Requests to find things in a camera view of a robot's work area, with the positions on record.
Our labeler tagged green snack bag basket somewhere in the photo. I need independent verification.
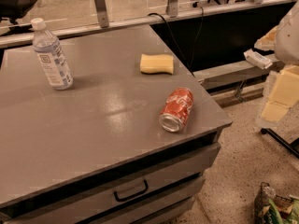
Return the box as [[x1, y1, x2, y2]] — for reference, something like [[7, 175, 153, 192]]
[[254, 182, 299, 224]]

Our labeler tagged black drawer handle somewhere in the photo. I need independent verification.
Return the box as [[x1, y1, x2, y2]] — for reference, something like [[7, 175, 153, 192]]
[[113, 179, 149, 203]]

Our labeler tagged black office chair left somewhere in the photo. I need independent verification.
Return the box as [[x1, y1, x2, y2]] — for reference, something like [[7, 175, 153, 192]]
[[0, 0, 38, 24]]

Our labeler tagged red coca-cola can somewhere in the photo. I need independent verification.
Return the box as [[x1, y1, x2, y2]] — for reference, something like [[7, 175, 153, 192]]
[[159, 87, 193, 133]]

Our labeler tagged black cable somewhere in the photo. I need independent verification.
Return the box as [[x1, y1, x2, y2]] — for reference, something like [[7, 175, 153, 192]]
[[147, 6, 206, 77]]

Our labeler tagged metal railing bar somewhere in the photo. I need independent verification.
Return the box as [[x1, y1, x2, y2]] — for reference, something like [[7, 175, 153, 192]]
[[0, 0, 298, 49]]

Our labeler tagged grey drawer cabinet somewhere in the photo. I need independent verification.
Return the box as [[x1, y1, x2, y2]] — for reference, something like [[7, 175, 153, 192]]
[[0, 26, 231, 224]]

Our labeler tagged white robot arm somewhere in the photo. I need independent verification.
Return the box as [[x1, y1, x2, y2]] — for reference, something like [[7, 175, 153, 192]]
[[254, 1, 299, 123]]

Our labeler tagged clear plastic water bottle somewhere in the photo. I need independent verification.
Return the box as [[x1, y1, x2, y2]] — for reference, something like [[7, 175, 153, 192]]
[[31, 18, 73, 91]]

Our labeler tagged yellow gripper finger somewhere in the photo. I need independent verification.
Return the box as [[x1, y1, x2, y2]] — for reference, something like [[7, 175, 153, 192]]
[[254, 26, 278, 51], [261, 65, 299, 122]]

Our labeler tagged yellow sponge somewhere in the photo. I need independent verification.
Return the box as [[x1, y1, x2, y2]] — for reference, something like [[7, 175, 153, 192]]
[[140, 54, 174, 75]]

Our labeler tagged metal bracket post left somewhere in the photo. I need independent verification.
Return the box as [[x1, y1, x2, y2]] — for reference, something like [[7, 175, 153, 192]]
[[93, 0, 109, 28]]

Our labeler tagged metal bracket post middle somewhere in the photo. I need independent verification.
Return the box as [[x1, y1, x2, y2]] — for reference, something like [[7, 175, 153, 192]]
[[166, 0, 178, 18]]

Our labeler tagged white packet on ledge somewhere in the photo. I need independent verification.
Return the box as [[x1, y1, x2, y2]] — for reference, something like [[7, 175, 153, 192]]
[[244, 49, 273, 69]]

